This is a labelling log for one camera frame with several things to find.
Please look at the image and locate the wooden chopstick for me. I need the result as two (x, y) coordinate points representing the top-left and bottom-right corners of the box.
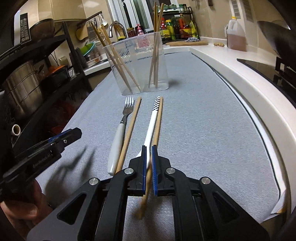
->
(136, 97), (164, 219)
(155, 20), (159, 88)
(90, 22), (132, 93)
(115, 97), (142, 173)
(100, 24), (140, 91)
(148, 3), (165, 88)
(153, 1), (158, 85)

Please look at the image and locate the chrome kitchen faucet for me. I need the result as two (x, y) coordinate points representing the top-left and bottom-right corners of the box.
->
(109, 21), (127, 40)

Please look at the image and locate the person's left hand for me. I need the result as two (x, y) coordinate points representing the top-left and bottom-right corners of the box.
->
(1, 180), (53, 240)

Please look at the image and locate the black metal shelf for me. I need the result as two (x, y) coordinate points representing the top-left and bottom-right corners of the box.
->
(1, 22), (91, 156)

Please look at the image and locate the stainless steel pot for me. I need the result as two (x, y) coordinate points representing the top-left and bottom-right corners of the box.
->
(3, 61), (43, 118)

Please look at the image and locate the wooden chopstick beside fork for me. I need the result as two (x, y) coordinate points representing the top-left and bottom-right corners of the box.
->
(115, 97), (142, 173)

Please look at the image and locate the grey woven table mat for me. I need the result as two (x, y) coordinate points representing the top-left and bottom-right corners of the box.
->
(36, 51), (282, 241)

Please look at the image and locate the green bowl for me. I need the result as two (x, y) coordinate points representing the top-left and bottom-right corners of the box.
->
(80, 42), (95, 56)

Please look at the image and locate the white ceramic striped spoon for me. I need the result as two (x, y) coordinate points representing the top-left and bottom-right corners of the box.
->
(144, 96), (161, 169)

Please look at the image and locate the clear plastic utensil holder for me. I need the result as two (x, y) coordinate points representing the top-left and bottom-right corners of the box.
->
(107, 32), (169, 95)

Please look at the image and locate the dark bowl on shelf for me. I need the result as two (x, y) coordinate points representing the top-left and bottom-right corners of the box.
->
(30, 19), (55, 42)

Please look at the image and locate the microwave oven control panel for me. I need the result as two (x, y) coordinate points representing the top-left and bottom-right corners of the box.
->
(14, 10), (31, 46)

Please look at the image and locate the black induction cooktop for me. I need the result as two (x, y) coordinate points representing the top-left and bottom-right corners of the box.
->
(237, 57), (295, 107)

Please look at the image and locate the wooden cutting board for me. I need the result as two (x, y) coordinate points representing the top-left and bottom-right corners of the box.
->
(165, 41), (209, 47)

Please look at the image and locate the black condiment rack with bottles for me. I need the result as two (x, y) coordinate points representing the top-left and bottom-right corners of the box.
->
(159, 4), (200, 43)

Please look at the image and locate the plastic jug brown liquid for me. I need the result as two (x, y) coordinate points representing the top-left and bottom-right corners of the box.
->
(224, 16), (246, 52)

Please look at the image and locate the black frying pan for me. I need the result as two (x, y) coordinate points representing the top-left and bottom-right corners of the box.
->
(257, 21), (295, 60)

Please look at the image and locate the white handled metal fork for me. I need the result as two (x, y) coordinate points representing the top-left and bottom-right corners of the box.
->
(107, 96), (134, 175)

